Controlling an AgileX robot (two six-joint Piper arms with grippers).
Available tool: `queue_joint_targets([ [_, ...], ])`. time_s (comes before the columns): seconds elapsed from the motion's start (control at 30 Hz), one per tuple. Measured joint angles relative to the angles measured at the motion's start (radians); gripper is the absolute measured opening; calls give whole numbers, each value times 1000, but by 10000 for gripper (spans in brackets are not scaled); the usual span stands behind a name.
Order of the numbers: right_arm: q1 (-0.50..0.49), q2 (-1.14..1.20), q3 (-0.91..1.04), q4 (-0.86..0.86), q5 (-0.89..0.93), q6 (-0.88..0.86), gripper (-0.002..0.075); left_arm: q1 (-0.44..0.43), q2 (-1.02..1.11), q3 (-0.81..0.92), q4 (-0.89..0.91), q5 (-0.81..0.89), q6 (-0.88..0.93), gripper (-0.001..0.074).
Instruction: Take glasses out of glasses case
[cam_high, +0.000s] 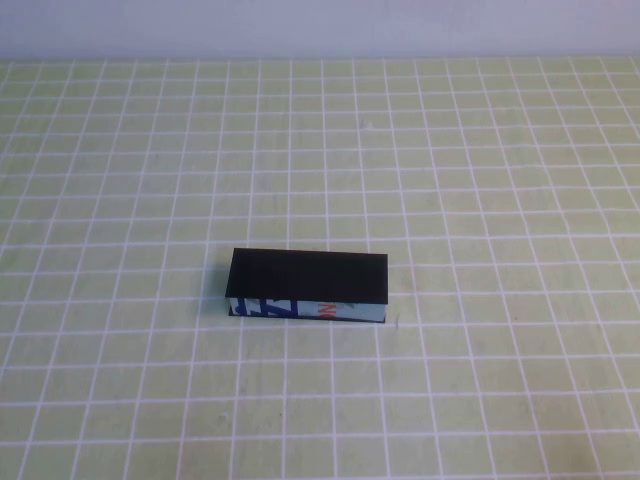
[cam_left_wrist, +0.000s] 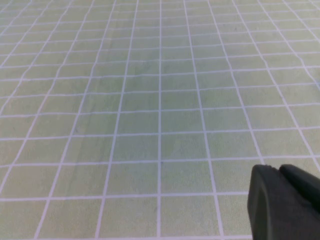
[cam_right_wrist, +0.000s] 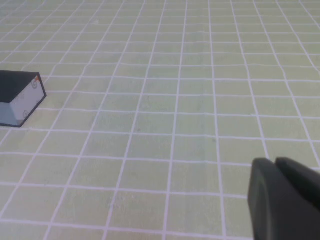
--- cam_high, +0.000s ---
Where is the black printed glasses case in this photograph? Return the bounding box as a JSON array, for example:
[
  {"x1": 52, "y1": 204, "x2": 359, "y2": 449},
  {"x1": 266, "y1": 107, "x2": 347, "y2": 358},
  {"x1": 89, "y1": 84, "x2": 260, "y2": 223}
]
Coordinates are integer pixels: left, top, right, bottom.
[{"x1": 224, "y1": 247, "x2": 390, "y2": 326}]

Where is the green checked tablecloth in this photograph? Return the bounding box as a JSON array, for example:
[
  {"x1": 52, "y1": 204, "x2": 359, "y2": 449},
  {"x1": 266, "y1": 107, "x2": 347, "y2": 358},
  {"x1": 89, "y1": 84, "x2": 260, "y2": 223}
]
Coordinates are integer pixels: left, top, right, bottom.
[{"x1": 0, "y1": 55, "x2": 640, "y2": 480}]

